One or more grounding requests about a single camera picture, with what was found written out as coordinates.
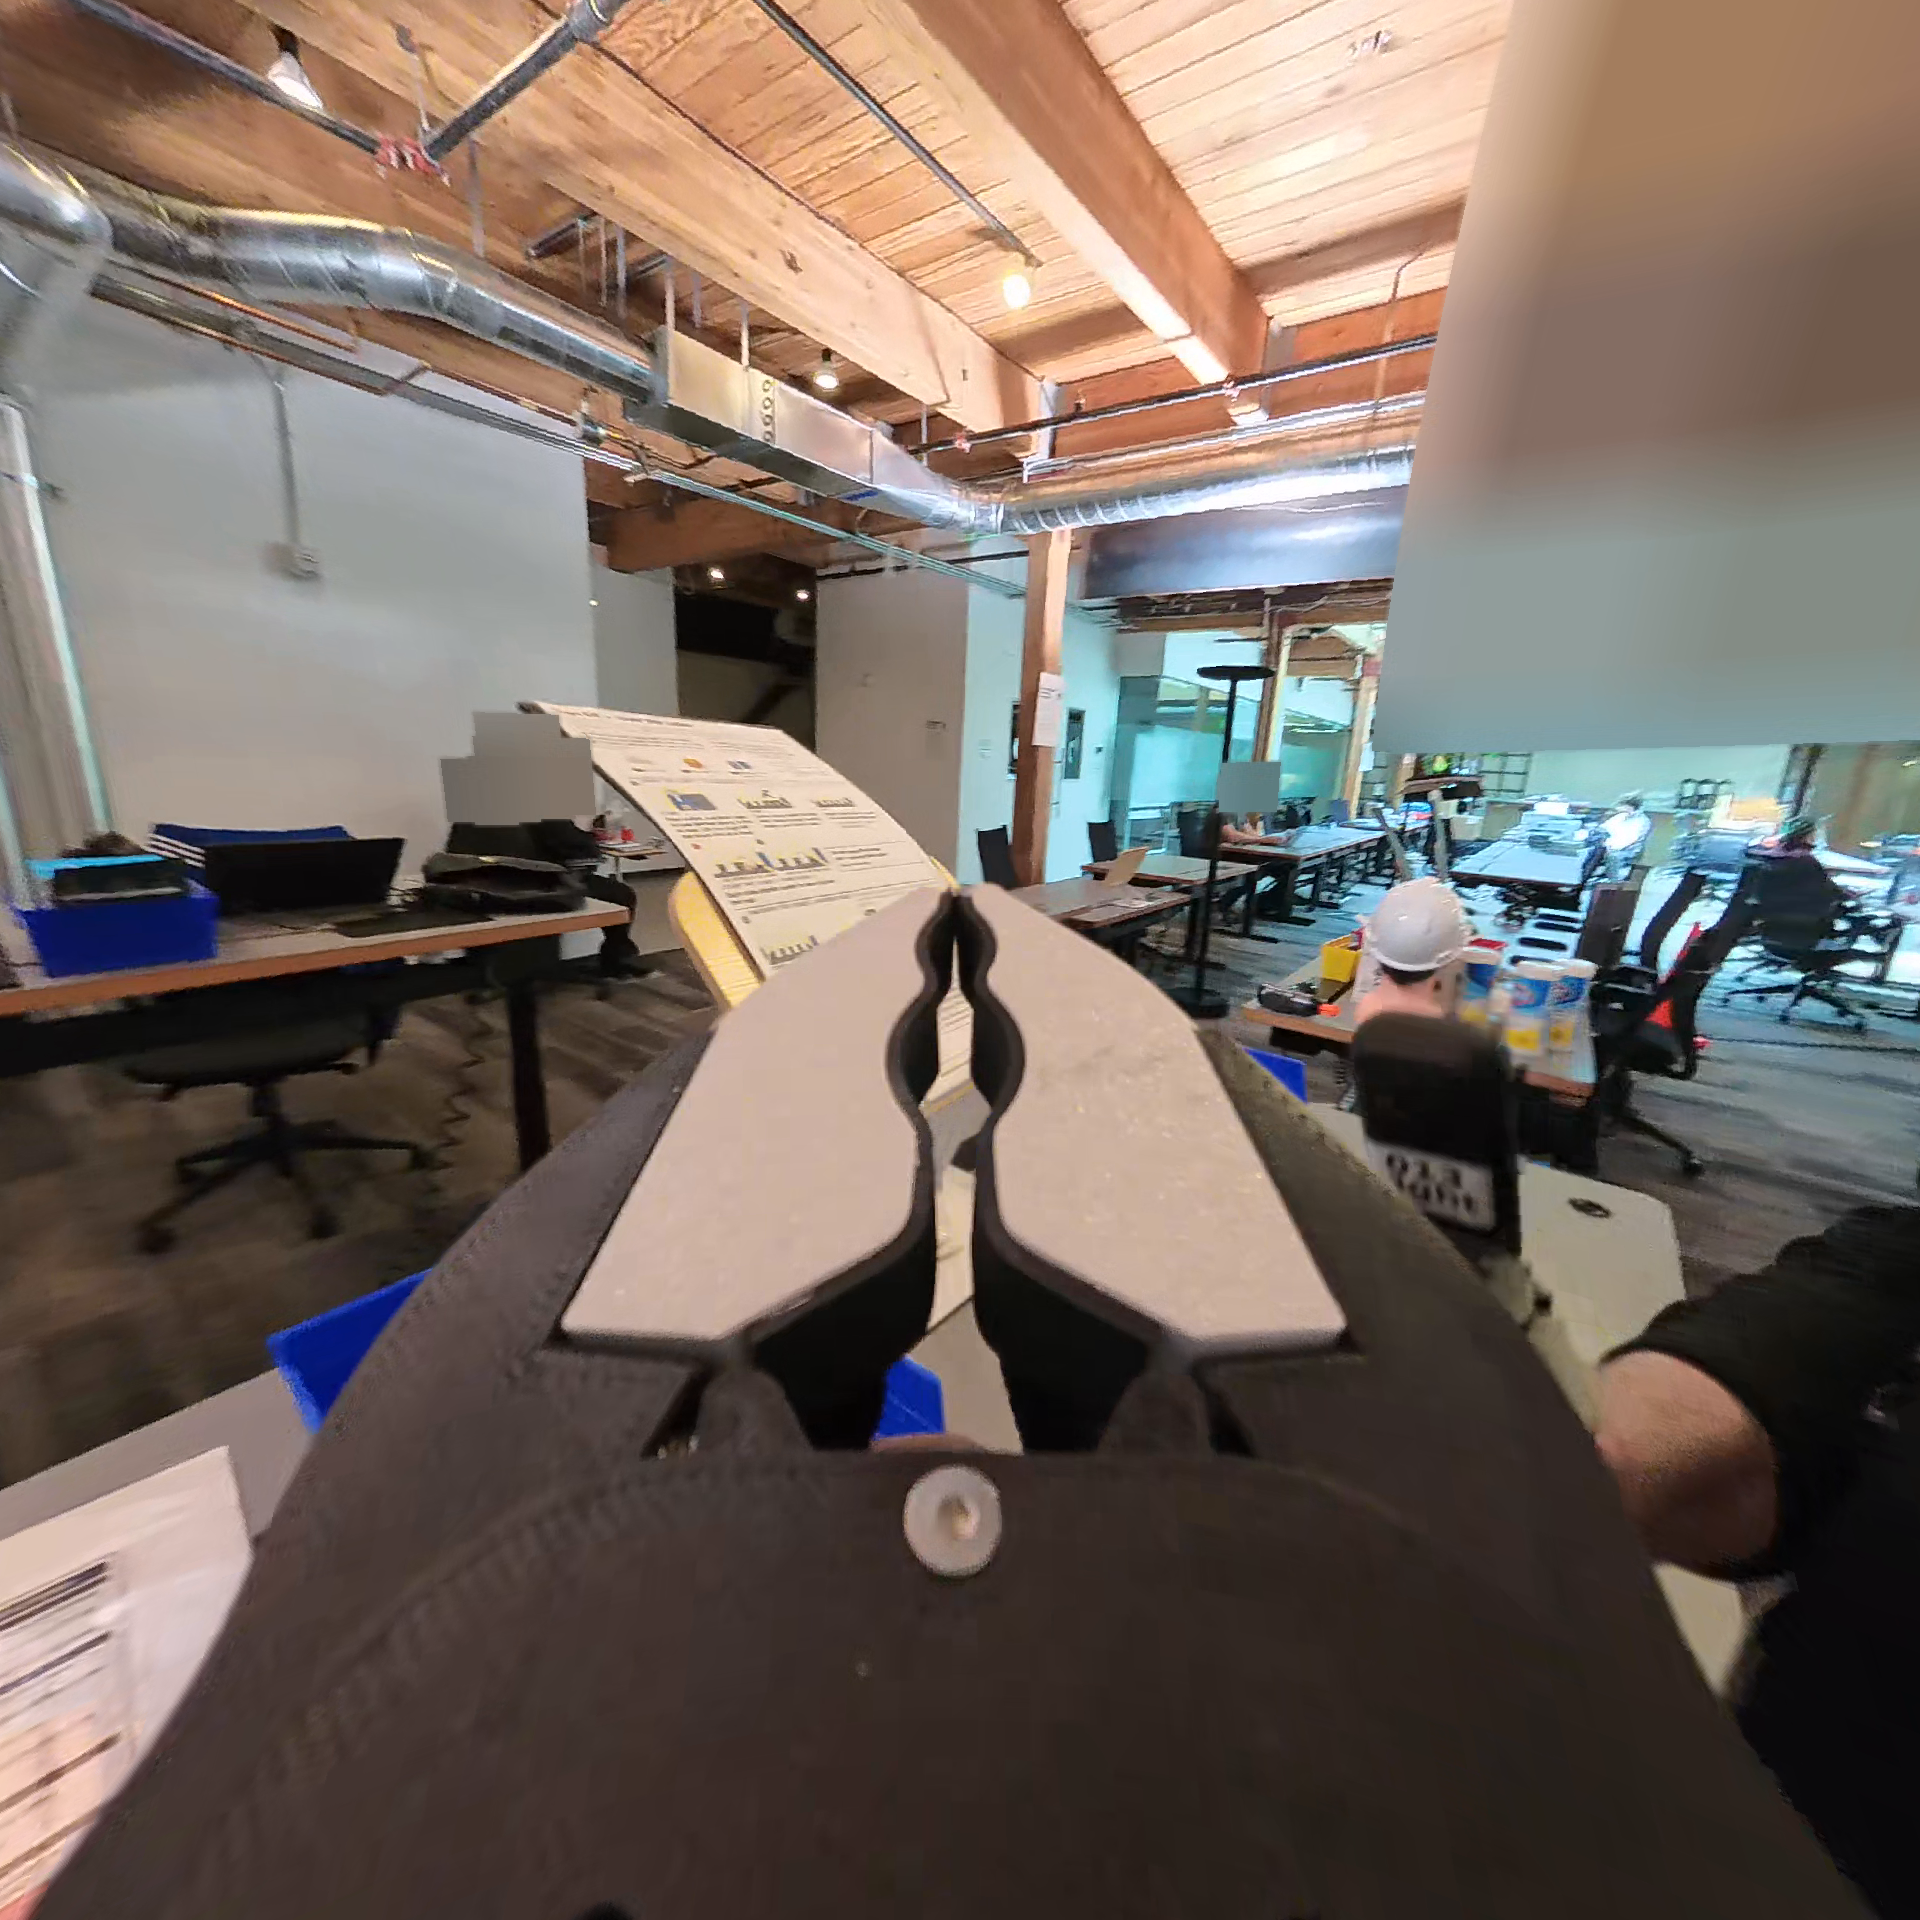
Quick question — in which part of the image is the printed instruction sheet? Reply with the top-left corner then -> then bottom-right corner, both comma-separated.
515,698 -> 962,981

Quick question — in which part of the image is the black bag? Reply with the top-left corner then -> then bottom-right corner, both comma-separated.
415,842 -> 589,920

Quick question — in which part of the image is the black mesh office chair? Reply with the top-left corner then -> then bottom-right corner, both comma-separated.
1715,815 -> 1905,1032

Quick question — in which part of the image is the long wooden desk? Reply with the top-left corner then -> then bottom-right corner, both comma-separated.
1008,861 -> 1202,975

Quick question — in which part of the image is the wooden document board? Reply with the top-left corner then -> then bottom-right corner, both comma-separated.
667,861 -> 975,1120

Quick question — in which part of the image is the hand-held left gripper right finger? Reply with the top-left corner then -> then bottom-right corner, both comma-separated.
959,885 -> 1347,1359

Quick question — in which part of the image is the white printed paper sheet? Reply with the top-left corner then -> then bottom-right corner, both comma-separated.
0,1446 -> 255,1920

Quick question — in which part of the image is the small blue bin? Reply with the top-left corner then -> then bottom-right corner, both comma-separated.
10,881 -> 223,981

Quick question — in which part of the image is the grey desk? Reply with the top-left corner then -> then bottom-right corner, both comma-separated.
0,1154 -> 1751,1701

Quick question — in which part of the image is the wooden support post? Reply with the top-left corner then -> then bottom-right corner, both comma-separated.
1013,525 -> 1077,886

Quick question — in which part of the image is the black and red office chair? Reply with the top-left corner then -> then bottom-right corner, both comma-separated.
1590,871 -> 1714,1178

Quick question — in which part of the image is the metal air duct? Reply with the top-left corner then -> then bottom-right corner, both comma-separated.
0,142 -> 1418,841

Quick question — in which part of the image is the black laptop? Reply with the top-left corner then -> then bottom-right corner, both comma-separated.
201,836 -> 406,917

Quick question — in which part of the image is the person's right hand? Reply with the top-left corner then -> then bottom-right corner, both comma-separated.
1593,1345 -> 1784,1575

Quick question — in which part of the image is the wooden desk with black legs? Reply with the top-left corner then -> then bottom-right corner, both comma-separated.
0,895 -> 632,1175

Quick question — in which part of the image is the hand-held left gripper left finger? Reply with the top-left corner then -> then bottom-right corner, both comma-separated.
559,886 -> 962,1359

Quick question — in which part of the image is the white hard hat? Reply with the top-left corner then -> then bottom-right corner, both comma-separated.
1362,877 -> 1473,974

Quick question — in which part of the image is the person's right forearm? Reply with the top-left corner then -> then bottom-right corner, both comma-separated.
1598,1199 -> 1920,1906

